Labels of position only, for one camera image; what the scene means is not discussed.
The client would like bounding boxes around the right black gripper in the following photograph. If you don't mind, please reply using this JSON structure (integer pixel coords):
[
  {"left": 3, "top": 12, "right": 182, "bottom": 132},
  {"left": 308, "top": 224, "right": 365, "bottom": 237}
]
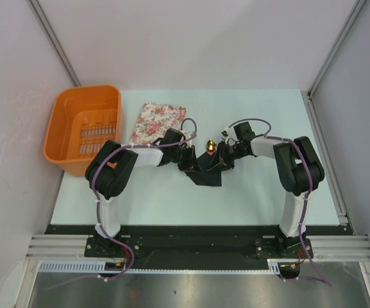
[{"left": 207, "top": 141, "right": 248, "bottom": 173}]

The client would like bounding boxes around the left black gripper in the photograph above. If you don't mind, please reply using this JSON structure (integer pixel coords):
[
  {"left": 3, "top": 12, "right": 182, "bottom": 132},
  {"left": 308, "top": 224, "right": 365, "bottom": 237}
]
[{"left": 171, "top": 145, "right": 202, "bottom": 175}]

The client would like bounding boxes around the black paper napkin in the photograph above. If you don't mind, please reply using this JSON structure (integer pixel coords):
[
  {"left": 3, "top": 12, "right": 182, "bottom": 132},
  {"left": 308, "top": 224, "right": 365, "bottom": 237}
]
[{"left": 184, "top": 151, "right": 234, "bottom": 187}]

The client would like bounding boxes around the iridescent gold spoon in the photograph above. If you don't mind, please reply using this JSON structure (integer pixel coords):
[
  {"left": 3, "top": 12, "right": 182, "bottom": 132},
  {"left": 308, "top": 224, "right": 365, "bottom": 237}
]
[{"left": 206, "top": 139, "right": 216, "bottom": 155}]

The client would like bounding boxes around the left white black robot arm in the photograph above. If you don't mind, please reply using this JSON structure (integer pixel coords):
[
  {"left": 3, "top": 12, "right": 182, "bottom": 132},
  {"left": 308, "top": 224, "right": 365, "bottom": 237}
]
[{"left": 85, "top": 128, "right": 203, "bottom": 257}]

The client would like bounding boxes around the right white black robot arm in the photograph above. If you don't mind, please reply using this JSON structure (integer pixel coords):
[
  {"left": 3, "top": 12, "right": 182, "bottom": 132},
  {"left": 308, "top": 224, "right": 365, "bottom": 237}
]
[{"left": 206, "top": 119, "right": 324, "bottom": 257}]

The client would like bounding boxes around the floral patterned tray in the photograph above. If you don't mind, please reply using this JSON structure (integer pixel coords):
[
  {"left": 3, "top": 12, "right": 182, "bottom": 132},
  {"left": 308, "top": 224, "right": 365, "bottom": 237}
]
[{"left": 130, "top": 102, "right": 187, "bottom": 144}]

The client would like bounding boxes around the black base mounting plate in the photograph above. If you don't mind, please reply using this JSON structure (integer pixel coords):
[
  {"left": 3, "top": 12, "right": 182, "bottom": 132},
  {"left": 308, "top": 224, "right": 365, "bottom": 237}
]
[{"left": 45, "top": 224, "right": 354, "bottom": 270}]

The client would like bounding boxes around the orange plastic basket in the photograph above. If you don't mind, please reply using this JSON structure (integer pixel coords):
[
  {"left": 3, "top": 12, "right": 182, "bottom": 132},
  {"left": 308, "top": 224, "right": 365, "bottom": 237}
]
[{"left": 44, "top": 85, "right": 124, "bottom": 176}]

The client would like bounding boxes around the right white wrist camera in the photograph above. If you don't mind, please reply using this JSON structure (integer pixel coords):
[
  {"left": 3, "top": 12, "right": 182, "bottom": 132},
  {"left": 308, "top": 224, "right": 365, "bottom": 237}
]
[{"left": 221, "top": 126, "right": 233, "bottom": 143}]

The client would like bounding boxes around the aluminium front rail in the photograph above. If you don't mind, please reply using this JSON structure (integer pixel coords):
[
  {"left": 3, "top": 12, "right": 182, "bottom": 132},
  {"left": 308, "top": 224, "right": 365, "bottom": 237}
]
[{"left": 24, "top": 234, "right": 91, "bottom": 261}]

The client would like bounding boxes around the white slotted cable duct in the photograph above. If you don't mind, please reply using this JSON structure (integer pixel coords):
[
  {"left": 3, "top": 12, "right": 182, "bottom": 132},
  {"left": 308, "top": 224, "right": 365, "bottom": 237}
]
[{"left": 38, "top": 260, "right": 106, "bottom": 273}]

